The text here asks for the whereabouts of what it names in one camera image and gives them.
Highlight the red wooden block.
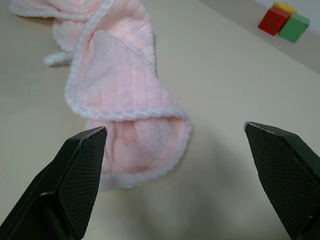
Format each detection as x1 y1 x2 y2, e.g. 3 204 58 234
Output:
258 6 292 36

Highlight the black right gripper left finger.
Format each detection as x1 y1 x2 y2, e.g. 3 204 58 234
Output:
0 126 108 240

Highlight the yellow wooden block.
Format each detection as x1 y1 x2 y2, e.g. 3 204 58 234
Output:
272 2 298 14

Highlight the pink towel with white trim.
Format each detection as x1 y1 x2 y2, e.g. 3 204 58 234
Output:
8 0 193 190

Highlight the green wooden block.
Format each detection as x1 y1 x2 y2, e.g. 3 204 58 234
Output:
277 12 311 44

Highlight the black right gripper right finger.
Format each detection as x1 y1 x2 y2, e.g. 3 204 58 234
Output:
243 121 320 240

